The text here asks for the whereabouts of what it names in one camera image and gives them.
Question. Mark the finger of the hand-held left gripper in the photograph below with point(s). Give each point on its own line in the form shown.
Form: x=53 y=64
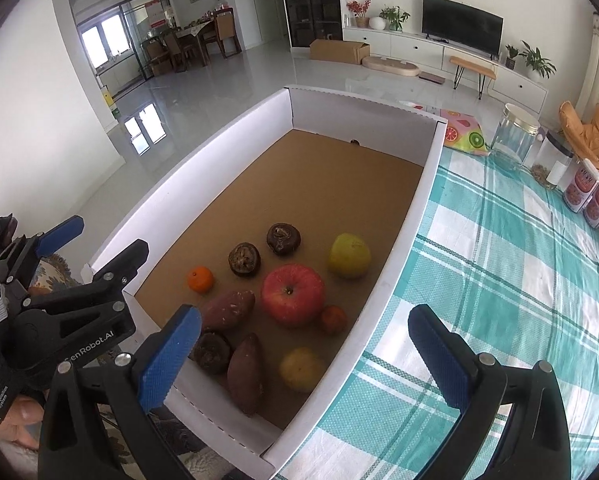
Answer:
x=62 y=232
x=109 y=272

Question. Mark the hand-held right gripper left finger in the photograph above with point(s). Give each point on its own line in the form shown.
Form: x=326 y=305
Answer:
x=172 y=355

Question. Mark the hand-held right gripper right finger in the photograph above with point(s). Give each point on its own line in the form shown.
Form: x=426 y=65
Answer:
x=442 y=355

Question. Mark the dark brown passion fruit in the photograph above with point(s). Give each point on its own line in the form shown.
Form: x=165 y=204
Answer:
x=283 y=238
x=244 y=259
x=212 y=352

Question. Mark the brown sweet potato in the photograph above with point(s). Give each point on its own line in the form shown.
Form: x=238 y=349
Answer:
x=247 y=380
x=227 y=309

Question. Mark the small dark orange mandarin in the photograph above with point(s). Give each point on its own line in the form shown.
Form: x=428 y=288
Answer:
x=333 y=319

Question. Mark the yellow round fruit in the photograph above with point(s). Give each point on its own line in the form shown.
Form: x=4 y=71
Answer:
x=302 y=369

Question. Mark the red apple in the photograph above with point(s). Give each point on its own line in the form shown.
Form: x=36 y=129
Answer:
x=293 y=294

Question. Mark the yellow-green round fruit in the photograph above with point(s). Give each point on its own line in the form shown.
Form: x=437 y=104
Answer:
x=349 y=255

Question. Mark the white cardboard box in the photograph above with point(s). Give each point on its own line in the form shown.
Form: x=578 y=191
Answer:
x=304 y=185

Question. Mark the person's left hand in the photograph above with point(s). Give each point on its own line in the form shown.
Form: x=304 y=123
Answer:
x=24 y=412

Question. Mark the patterned cloth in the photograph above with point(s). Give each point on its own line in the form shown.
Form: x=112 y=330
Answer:
x=49 y=272

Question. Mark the teal plaid tablecloth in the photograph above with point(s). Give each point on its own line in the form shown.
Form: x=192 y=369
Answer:
x=504 y=285

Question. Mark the clear jar with black lid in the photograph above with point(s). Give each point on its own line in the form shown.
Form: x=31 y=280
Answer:
x=554 y=165

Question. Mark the glass jar with gold lid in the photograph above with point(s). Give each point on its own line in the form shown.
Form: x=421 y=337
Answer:
x=514 y=140

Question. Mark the wooden dining table set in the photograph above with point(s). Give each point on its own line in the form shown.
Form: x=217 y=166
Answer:
x=204 y=35

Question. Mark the orange lounge chair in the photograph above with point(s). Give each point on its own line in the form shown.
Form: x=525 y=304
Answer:
x=592 y=135

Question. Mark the wooden bench with metal legs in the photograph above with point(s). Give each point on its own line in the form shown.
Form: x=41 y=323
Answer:
x=472 y=65

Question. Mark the oval wooden board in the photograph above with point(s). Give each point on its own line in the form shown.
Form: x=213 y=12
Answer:
x=390 y=66

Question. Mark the white television cabinet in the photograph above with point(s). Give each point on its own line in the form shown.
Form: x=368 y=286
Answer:
x=429 y=50

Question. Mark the small green potted plant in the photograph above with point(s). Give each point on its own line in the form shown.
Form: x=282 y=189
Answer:
x=511 y=56

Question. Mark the large green potted plant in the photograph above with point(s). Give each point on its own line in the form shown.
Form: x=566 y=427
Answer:
x=537 y=60

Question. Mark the brown cardboard box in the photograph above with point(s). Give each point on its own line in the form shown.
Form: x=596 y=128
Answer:
x=337 y=51

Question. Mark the black television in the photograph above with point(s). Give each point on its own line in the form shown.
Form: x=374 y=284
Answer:
x=462 y=22

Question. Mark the dark glass cabinet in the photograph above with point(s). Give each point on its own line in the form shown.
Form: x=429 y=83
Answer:
x=309 y=5

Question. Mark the white round vase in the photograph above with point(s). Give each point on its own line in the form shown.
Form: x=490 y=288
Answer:
x=378 y=23

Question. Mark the leafy potted plant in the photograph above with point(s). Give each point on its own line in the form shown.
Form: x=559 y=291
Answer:
x=394 y=17

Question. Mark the red flowers in vase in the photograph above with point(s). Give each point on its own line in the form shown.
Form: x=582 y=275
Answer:
x=359 y=10

